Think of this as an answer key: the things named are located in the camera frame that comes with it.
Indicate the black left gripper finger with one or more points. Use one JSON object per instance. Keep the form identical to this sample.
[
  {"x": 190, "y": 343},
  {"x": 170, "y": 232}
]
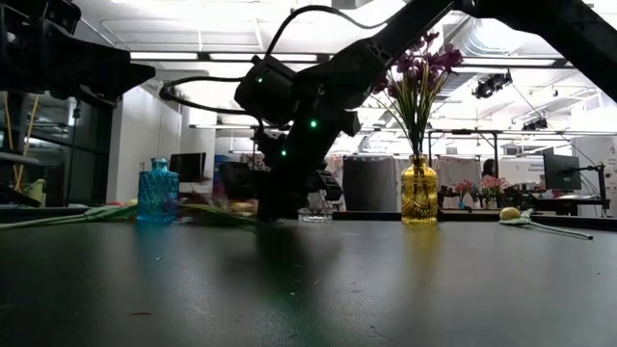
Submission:
[{"x": 115, "y": 72}]

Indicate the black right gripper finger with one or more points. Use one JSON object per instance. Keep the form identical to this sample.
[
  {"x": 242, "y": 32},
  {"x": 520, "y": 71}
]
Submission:
[{"x": 282, "y": 197}]

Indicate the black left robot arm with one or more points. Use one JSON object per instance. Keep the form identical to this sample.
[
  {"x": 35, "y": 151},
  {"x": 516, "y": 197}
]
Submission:
[{"x": 9, "y": 58}]

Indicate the black monitor on arm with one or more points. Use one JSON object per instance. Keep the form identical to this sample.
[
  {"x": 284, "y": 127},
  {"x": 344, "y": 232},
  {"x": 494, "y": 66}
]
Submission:
[{"x": 561, "y": 172}]

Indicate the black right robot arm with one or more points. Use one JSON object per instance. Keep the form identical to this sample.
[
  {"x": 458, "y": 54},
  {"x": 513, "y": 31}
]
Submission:
[{"x": 376, "y": 48}]

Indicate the clear glass vase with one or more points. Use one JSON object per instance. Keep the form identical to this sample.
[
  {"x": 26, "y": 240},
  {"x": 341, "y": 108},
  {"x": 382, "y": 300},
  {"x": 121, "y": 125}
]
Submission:
[{"x": 315, "y": 217}]

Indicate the amber glass vase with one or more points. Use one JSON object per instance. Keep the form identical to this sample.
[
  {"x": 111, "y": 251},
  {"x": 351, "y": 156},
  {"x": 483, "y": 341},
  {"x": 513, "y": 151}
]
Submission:
[{"x": 419, "y": 193}]

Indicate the blue glass vase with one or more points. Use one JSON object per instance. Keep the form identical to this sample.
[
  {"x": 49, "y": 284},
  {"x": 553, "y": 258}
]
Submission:
[{"x": 158, "y": 193}]

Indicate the black curtain panel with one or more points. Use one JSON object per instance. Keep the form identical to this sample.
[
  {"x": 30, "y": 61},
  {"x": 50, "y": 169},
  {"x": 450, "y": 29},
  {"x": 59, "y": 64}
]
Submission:
[{"x": 368, "y": 185}]

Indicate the wooden stick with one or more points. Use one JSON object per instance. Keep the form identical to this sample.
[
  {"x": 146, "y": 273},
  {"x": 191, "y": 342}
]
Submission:
[{"x": 26, "y": 144}]

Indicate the black table mat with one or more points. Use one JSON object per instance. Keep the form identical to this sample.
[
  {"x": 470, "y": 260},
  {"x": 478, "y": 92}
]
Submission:
[{"x": 308, "y": 289}]

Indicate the small black monitor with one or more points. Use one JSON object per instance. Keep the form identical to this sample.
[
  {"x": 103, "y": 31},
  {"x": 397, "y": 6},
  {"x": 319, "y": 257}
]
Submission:
[{"x": 188, "y": 168}]

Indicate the pale green jug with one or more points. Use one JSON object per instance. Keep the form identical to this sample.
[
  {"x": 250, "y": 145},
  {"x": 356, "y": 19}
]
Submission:
[{"x": 36, "y": 190}]

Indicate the red background flower bouquet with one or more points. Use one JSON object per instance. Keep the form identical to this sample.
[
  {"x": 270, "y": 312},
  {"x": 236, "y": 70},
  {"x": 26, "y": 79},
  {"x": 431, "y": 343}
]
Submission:
[{"x": 465, "y": 189}]

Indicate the person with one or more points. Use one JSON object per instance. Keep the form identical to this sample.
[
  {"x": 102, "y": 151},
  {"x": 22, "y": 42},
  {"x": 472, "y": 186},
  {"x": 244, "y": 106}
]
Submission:
[{"x": 489, "y": 168}]

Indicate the black ceiling spotlight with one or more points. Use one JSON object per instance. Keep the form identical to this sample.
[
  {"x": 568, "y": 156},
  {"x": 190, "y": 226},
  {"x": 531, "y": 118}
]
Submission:
[{"x": 491, "y": 84}]

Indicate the pink background flower bouquet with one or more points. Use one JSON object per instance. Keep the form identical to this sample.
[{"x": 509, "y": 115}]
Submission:
[{"x": 492, "y": 185}]

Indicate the black aluminium table frame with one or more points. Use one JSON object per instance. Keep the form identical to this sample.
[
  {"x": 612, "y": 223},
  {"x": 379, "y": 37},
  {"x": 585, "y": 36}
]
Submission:
[{"x": 366, "y": 215}]

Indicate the black background gantry frame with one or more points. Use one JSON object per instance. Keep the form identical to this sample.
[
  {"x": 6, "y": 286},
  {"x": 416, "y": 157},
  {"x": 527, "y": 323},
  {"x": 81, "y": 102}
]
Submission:
[{"x": 463, "y": 131}]

